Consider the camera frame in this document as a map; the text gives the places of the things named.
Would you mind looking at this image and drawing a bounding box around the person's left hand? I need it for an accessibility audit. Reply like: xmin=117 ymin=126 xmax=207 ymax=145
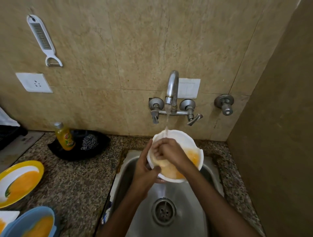
xmin=131 ymin=138 xmax=166 ymax=194

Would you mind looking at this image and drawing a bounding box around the person's right hand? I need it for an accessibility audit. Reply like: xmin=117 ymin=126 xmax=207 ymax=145
xmin=152 ymin=138 xmax=196 ymax=174

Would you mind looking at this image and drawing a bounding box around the white scalloped bowl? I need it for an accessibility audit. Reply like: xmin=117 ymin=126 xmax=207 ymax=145
xmin=146 ymin=129 xmax=204 ymax=184

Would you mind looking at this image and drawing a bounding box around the yellow rimmed round plate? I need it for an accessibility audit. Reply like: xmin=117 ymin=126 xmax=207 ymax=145
xmin=0 ymin=160 xmax=45 ymax=209

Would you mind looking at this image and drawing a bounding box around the blue plastic bowl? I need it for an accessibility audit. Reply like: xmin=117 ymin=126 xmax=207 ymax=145
xmin=0 ymin=206 xmax=57 ymax=237

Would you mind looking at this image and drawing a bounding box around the white rectangular plate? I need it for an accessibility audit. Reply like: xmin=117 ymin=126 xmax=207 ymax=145
xmin=0 ymin=211 xmax=21 ymax=232

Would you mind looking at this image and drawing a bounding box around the black plastic dish rack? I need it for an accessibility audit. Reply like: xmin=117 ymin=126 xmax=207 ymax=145
xmin=0 ymin=124 xmax=28 ymax=151

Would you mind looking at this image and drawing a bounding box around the person's right forearm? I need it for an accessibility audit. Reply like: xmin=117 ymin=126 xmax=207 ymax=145
xmin=181 ymin=163 xmax=261 ymax=237

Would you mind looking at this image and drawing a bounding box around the person's left forearm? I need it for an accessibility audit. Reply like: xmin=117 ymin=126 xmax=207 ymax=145
xmin=97 ymin=183 xmax=150 ymax=237

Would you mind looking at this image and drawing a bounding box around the black oval tray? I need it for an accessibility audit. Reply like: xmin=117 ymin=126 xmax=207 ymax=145
xmin=47 ymin=129 xmax=111 ymax=161

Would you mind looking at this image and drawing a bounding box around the yellow dish soap bottle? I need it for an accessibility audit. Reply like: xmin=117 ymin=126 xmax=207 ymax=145
xmin=53 ymin=122 xmax=76 ymax=151

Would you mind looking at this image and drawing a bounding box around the metal sink drain strainer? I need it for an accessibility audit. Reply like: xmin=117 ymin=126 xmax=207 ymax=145
xmin=151 ymin=197 xmax=177 ymax=226

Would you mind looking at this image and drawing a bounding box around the stainless steel sink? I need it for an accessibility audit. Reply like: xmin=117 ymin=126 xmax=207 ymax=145
xmin=101 ymin=149 xmax=225 ymax=237

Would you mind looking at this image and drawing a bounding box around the steel wool scrubber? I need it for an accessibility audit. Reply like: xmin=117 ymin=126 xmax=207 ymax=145
xmin=81 ymin=134 xmax=99 ymax=151

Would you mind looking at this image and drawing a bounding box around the grey drain mat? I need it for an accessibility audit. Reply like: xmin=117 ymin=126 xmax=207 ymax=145
xmin=0 ymin=131 xmax=45 ymax=173

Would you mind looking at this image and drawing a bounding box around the white perforated plastic tray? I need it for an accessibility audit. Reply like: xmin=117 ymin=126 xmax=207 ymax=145
xmin=0 ymin=106 xmax=21 ymax=127

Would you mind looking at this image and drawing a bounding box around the white grater peeler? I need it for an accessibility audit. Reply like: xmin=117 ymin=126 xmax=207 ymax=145
xmin=26 ymin=14 xmax=63 ymax=67

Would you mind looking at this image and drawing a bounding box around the white switch plate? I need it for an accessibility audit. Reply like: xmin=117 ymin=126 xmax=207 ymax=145
xmin=177 ymin=78 xmax=201 ymax=100

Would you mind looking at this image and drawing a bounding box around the chrome wall faucet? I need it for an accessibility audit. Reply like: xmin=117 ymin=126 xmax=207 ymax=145
xmin=148 ymin=70 xmax=204 ymax=127

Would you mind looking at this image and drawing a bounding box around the chrome wall tap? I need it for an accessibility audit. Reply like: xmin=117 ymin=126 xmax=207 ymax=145
xmin=214 ymin=94 xmax=235 ymax=116

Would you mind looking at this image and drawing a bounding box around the white wall socket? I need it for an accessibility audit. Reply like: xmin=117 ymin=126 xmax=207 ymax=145
xmin=15 ymin=72 xmax=53 ymax=93

